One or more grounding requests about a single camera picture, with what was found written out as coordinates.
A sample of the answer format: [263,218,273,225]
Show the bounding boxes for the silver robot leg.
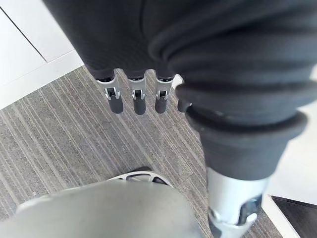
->
[15,180,203,238]

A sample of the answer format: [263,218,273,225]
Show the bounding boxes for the dark robot foot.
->
[110,166,174,189]

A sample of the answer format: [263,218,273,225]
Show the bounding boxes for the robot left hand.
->
[42,0,317,238]

